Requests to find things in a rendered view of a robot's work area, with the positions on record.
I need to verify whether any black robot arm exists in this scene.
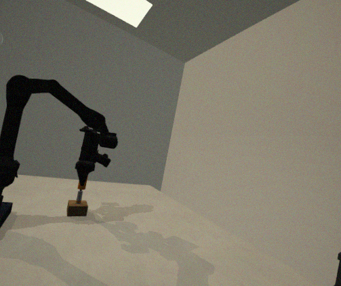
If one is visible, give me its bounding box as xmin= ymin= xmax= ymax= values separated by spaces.
xmin=0 ymin=75 xmax=118 ymax=209

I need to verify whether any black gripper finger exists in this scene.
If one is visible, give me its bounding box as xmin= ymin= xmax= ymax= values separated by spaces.
xmin=76 ymin=169 xmax=91 ymax=186

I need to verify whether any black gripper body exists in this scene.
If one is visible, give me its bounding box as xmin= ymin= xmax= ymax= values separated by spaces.
xmin=75 ymin=144 xmax=98 ymax=171

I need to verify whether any tan square block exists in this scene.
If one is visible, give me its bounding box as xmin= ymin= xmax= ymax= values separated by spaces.
xmin=66 ymin=200 xmax=88 ymax=217

